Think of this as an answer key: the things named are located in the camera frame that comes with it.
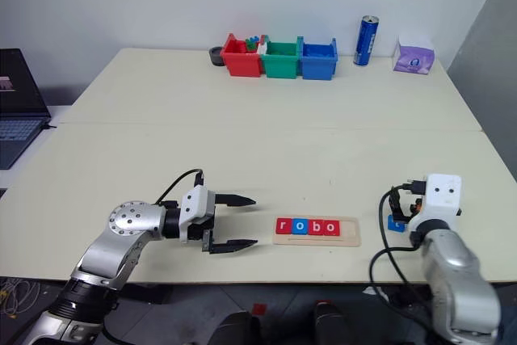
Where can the blue plastic bin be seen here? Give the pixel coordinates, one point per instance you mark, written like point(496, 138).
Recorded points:
point(319, 68)

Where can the purple tissue pack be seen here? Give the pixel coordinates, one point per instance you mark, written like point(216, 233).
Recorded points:
point(414, 60)

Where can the red plastic bin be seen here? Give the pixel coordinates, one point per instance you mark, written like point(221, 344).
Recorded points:
point(242, 64)

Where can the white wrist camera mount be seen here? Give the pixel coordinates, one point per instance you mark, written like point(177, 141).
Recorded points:
point(194, 199)
point(442, 199)

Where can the blue letter tile o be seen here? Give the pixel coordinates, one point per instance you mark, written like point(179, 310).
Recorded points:
point(300, 227)

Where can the red floor tape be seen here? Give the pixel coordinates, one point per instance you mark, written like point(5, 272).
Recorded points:
point(259, 309)

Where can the green toy brick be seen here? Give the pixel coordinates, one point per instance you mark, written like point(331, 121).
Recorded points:
point(251, 46)

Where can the dark rounded shape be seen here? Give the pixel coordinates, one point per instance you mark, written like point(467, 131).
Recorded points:
point(234, 329)
point(331, 325)

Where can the blue drink can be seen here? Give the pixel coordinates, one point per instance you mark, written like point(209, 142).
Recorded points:
point(365, 42)

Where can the red letter tile b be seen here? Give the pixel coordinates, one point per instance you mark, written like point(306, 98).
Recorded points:
point(316, 227)

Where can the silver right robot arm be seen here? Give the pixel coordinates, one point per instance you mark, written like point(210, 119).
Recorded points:
point(452, 264)

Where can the white plastic piece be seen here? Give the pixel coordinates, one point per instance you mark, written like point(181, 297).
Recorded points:
point(263, 47)

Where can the dark grey laptop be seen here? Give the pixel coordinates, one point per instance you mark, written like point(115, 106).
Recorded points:
point(18, 127)

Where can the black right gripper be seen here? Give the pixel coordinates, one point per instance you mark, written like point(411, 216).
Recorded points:
point(415, 205)

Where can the green plastic bin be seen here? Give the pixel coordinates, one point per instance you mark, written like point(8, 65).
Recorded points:
point(280, 66)

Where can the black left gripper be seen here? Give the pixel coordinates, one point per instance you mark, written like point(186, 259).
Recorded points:
point(202, 228)

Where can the wooden letter tray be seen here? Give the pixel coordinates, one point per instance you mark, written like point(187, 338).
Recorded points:
point(349, 236)

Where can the black laptop plug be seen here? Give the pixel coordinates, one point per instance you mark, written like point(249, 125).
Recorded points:
point(51, 126)

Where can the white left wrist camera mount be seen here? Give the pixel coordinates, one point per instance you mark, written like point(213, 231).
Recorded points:
point(194, 199)

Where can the red letter tile r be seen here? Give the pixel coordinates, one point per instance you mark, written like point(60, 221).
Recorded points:
point(284, 226)

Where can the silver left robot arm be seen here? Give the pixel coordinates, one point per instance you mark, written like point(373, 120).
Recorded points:
point(129, 220)

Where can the red letter tile o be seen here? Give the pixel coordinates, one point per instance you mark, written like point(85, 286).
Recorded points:
point(331, 228)

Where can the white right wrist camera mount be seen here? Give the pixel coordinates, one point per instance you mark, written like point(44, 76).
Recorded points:
point(442, 199)

